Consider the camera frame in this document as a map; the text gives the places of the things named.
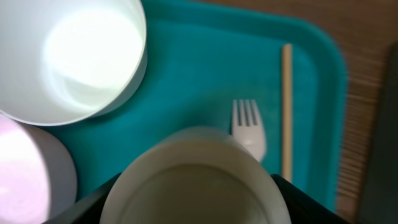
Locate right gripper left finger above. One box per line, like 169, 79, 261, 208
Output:
44, 173, 121, 224

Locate teal serving tray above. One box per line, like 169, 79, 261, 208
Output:
49, 1, 347, 210

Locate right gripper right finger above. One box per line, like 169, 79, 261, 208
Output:
271, 174, 349, 224

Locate white plastic fork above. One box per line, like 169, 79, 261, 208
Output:
231, 100, 267, 162

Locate grey dishwasher rack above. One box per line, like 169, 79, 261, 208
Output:
358, 44, 397, 224

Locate white bowl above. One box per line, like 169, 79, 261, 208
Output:
1, 0, 147, 126

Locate white plastic cup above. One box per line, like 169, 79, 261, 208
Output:
100, 127, 291, 223

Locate wooden chopstick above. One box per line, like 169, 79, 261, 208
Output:
281, 44, 293, 182

